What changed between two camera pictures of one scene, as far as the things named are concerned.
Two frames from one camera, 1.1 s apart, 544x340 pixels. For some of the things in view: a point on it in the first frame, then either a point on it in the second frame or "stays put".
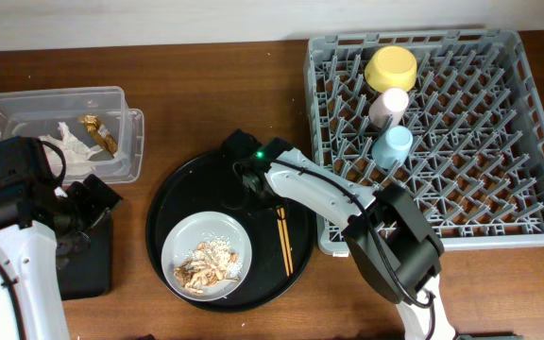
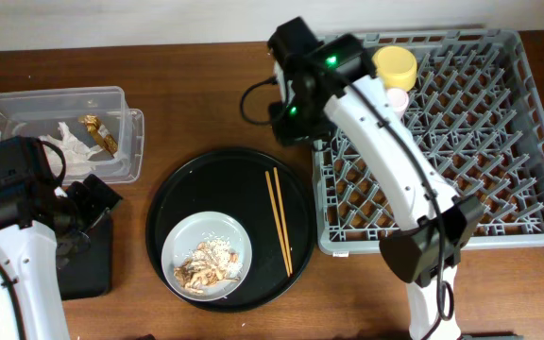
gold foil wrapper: (98, 130) stays put
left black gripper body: (85, 207) stays put
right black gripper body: (264, 197) to (300, 119)
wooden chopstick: (281, 243) stays put
